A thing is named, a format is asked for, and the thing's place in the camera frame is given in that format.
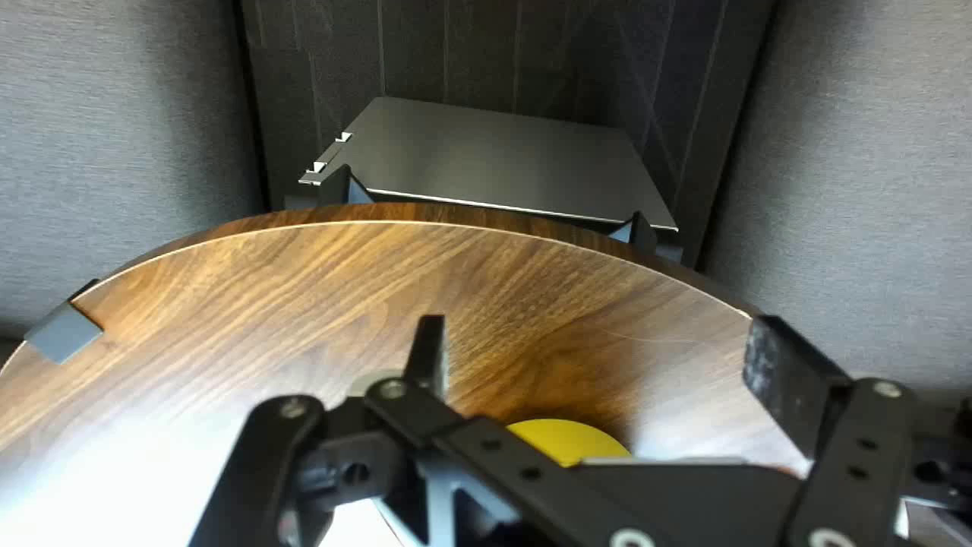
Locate yellow blue cereal bowl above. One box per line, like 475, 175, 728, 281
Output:
504, 417, 636, 472

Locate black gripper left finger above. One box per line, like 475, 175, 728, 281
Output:
192, 312, 662, 547

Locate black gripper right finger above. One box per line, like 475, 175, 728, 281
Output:
741, 312, 972, 547

